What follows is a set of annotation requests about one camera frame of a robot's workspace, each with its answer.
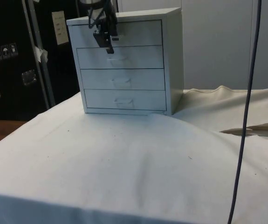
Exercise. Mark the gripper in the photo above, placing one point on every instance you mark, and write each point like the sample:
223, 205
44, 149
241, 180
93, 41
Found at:
101, 14

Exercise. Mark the white chest of drawers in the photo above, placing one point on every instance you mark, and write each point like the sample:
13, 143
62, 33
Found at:
124, 79

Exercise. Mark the black cabinet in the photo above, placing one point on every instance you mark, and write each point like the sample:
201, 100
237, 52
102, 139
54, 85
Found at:
10, 77

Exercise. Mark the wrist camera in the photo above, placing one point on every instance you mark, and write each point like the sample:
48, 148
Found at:
89, 2

